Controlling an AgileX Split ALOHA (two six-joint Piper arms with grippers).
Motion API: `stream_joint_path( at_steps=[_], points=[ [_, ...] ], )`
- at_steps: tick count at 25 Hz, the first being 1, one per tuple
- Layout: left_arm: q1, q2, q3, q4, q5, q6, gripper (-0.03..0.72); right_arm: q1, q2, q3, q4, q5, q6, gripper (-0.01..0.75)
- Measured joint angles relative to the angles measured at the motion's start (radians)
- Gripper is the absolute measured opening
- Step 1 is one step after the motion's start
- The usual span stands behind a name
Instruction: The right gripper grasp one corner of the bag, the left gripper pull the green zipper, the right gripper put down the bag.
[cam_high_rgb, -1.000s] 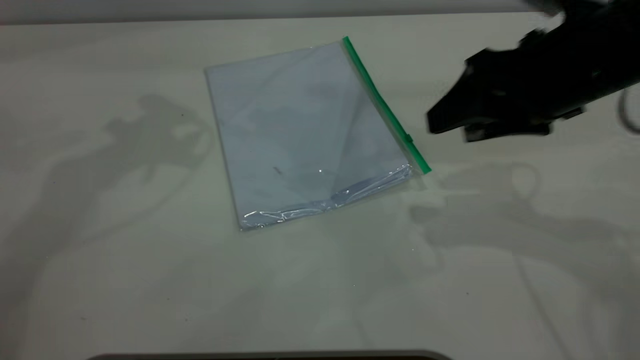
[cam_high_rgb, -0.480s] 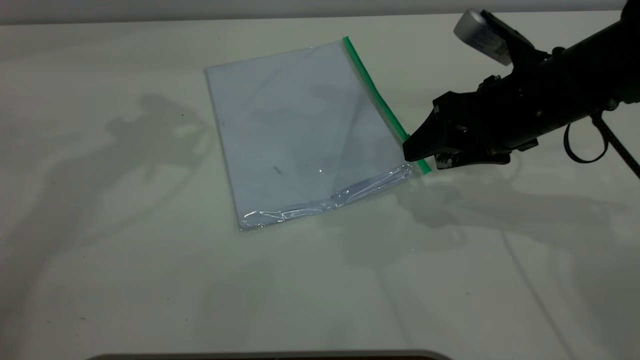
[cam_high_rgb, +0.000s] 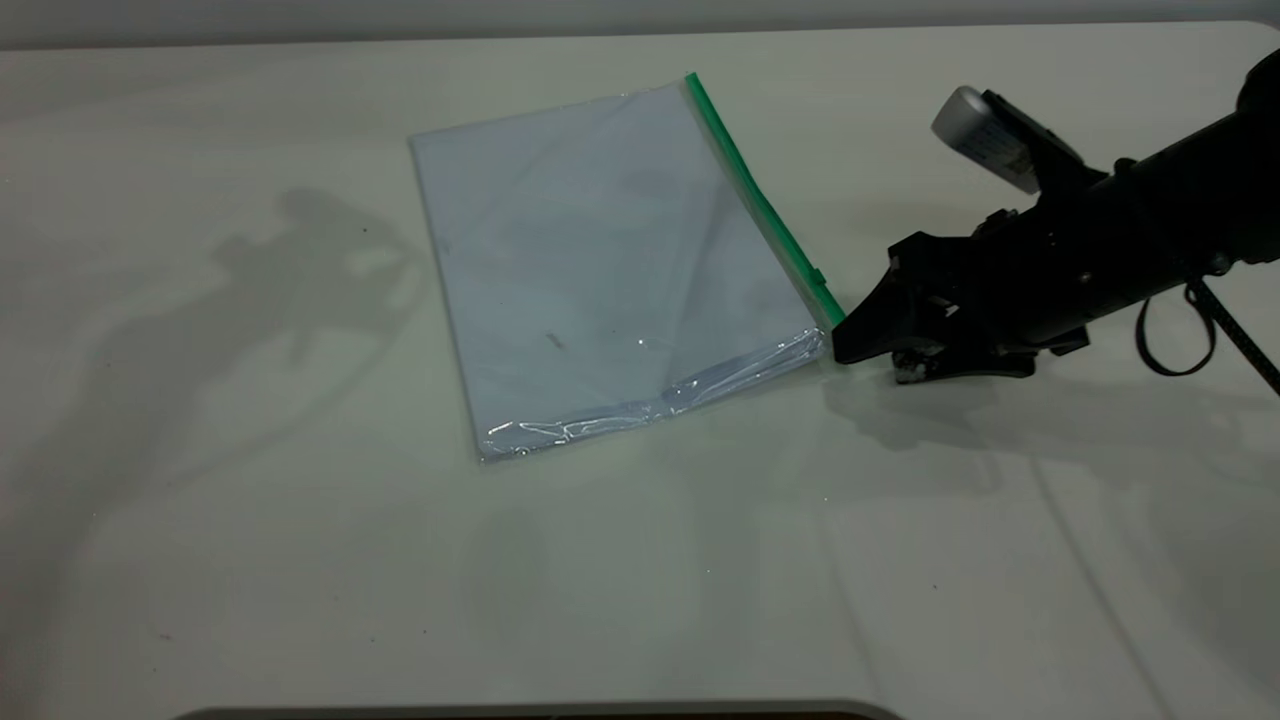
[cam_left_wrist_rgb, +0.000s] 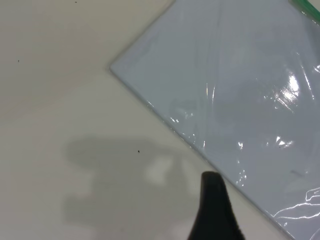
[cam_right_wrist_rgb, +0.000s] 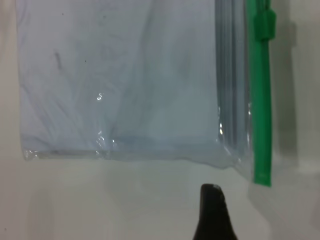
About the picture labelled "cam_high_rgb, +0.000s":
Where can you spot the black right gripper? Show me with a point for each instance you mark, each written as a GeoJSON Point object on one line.
{"type": "Point", "coordinates": [1040, 270]}

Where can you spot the clear zip bag green strip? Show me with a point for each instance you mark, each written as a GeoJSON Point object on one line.
{"type": "Point", "coordinates": [600, 250]}

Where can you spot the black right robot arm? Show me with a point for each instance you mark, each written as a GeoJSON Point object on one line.
{"type": "Point", "coordinates": [1200, 200]}

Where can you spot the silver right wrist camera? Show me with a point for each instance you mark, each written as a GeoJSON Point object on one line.
{"type": "Point", "coordinates": [975, 130]}

